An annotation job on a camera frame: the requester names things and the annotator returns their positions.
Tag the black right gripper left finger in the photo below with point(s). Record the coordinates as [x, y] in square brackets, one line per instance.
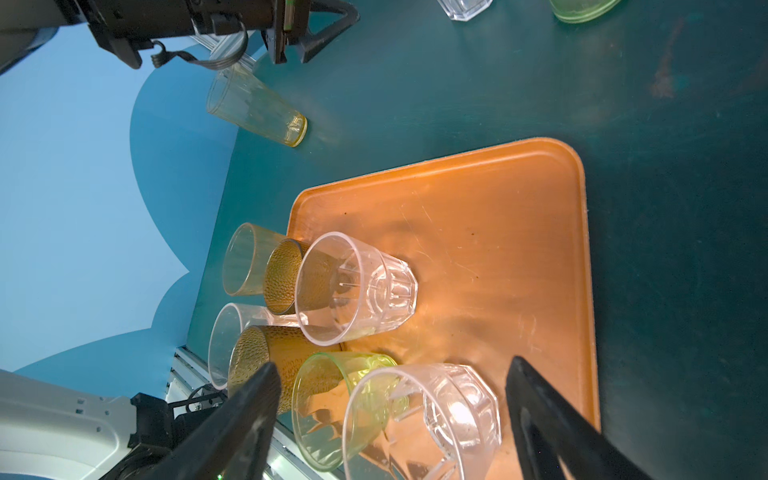
[228, 432]

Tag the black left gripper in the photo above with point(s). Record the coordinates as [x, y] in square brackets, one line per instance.
[124, 28]

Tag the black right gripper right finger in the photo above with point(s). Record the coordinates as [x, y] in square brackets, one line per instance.
[551, 436]

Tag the short green glass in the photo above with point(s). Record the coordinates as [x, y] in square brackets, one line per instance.
[320, 396]

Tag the brown textured glass front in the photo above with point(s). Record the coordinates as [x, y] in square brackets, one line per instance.
[286, 347]

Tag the clear ribbed glass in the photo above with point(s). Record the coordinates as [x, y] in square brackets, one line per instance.
[421, 421]
[464, 10]
[347, 289]

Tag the clear faceted plastic glass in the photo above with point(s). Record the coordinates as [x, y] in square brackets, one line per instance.
[230, 322]

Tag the dark brown textured glass back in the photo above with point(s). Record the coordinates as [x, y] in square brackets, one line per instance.
[280, 276]

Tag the short yellow plastic glass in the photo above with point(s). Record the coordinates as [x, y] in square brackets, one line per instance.
[246, 257]

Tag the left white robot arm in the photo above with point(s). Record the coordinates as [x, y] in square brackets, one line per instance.
[28, 25]

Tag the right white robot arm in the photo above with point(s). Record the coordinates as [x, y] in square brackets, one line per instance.
[52, 432]

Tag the orange plastic tray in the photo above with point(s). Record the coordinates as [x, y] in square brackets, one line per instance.
[498, 241]

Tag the tall yellow plastic glass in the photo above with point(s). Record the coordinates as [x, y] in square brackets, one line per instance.
[238, 97]

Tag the tall green glass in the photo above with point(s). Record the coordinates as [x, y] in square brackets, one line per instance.
[581, 11]

